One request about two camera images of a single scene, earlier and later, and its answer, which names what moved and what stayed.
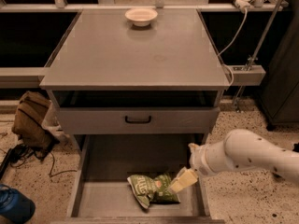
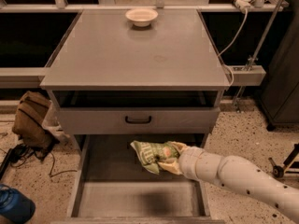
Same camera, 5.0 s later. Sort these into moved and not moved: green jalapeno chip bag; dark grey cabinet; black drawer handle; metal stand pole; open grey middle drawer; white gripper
Moved: green jalapeno chip bag; white gripper
Not moved: dark grey cabinet; black drawer handle; metal stand pole; open grey middle drawer
